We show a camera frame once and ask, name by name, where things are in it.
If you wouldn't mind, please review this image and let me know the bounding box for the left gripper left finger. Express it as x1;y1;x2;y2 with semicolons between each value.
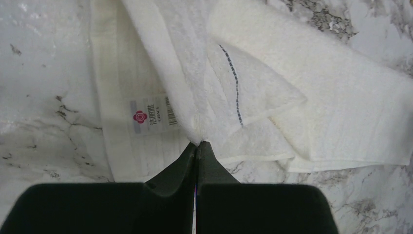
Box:
0;144;196;234

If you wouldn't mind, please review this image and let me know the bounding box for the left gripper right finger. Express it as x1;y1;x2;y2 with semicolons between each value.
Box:
196;141;338;234

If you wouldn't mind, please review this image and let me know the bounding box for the white towel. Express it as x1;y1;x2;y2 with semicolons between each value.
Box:
91;0;413;181

